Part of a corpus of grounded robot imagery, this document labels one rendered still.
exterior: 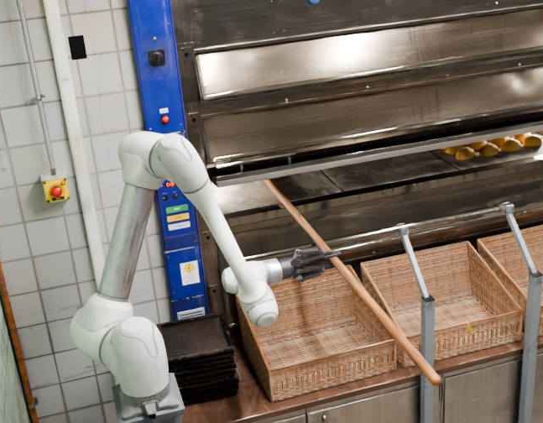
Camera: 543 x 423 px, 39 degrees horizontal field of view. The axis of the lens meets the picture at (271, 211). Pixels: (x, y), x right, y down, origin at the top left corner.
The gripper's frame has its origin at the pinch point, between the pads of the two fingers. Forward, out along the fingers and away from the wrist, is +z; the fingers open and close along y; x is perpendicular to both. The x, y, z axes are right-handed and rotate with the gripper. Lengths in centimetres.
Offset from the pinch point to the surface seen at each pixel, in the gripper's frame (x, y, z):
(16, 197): -55, -24, -108
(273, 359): -32, 60, -18
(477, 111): -53, -29, 90
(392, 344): -6, 48, 26
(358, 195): -55, 2, 33
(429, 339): 5, 42, 37
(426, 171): -66, 1, 72
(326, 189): -67, 1, 23
